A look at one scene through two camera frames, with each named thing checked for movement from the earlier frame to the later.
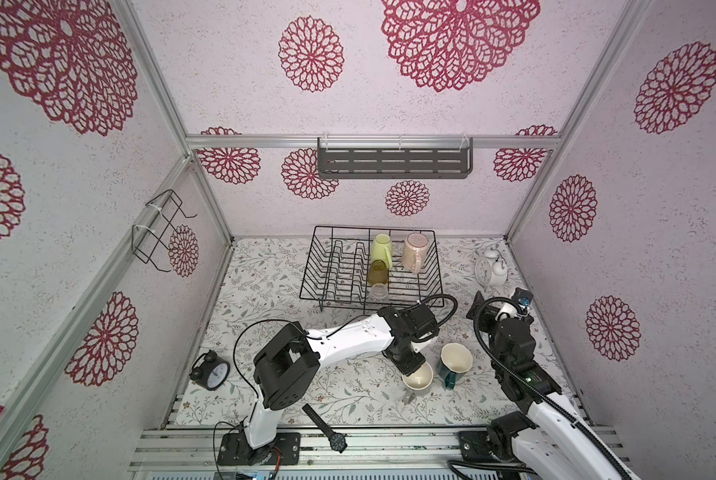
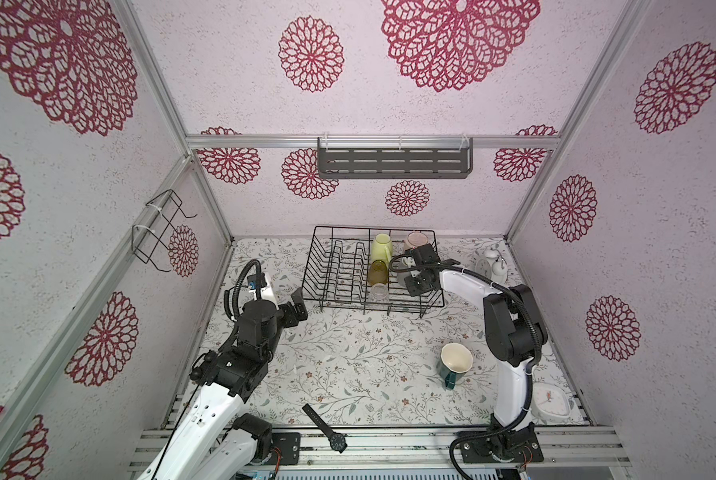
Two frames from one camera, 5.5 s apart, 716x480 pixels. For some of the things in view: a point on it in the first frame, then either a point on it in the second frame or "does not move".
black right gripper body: (489, 320) → (415, 284)
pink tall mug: (414, 251) does not move
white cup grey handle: (417, 380) → (404, 268)
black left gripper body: (408, 360) → (284, 318)
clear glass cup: (379, 290) does not move
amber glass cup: (378, 272) does not move
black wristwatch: (337, 440) does not move
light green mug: (382, 249) does not move
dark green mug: (455, 360) does not move
